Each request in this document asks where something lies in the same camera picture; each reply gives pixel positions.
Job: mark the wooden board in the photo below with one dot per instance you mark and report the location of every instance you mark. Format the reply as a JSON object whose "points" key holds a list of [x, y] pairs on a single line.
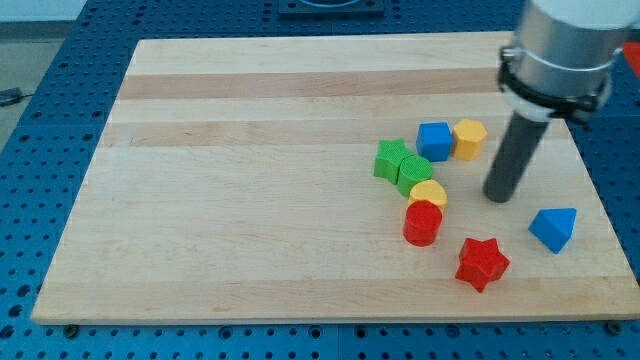
{"points": [[233, 184]]}

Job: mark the green star block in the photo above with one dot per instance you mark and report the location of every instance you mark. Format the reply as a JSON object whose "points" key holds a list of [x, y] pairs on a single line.
{"points": [[389, 157]]}

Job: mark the red cylinder block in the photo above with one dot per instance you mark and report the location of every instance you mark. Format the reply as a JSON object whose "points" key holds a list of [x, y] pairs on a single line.
{"points": [[422, 223]]}

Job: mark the red star block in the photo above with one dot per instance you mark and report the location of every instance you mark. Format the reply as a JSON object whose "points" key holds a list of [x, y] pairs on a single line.
{"points": [[481, 262]]}

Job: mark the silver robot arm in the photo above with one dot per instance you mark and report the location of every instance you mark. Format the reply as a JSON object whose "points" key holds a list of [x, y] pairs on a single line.
{"points": [[557, 65]]}

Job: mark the blue triangle block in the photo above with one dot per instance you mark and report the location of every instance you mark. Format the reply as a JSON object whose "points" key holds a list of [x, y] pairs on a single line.
{"points": [[554, 227]]}

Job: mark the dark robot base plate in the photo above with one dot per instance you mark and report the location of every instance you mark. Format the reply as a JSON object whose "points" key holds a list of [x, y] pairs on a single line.
{"points": [[300, 8]]}

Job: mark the yellow hexagon block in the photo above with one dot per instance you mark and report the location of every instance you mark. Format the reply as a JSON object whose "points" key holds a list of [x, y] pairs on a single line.
{"points": [[469, 139]]}

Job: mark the red object at edge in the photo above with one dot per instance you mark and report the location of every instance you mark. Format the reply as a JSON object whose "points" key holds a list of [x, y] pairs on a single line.
{"points": [[631, 53]]}

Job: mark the yellow semicircle block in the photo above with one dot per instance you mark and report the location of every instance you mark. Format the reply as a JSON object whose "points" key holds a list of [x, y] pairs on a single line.
{"points": [[429, 190]]}

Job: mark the green cylinder block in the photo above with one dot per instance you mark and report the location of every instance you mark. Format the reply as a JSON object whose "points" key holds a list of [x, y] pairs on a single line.
{"points": [[413, 170]]}

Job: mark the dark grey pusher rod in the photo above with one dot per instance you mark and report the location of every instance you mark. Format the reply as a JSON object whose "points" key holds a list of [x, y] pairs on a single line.
{"points": [[517, 148]]}

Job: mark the blue cube block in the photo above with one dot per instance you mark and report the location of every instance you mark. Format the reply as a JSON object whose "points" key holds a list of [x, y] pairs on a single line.
{"points": [[434, 141]]}

